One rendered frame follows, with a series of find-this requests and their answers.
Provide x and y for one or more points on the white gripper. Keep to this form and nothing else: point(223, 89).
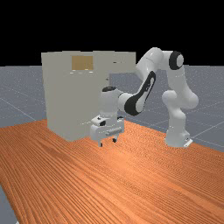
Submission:
point(105, 130)

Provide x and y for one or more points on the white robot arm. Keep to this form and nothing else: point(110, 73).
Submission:
point(178, 87)

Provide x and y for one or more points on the pale cabinet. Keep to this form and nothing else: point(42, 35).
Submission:
point(68, 99)

